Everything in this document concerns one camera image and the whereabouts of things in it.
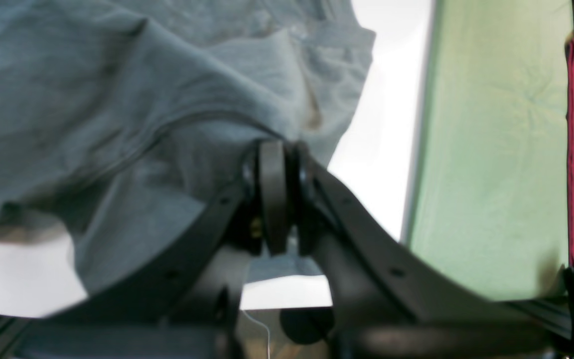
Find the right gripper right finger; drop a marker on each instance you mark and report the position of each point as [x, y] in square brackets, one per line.
[386, 302]

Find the dark grey t-shirt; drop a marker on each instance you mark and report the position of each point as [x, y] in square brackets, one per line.
[123, 118]

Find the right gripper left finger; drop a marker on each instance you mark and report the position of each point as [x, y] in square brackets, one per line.
[184, 303]

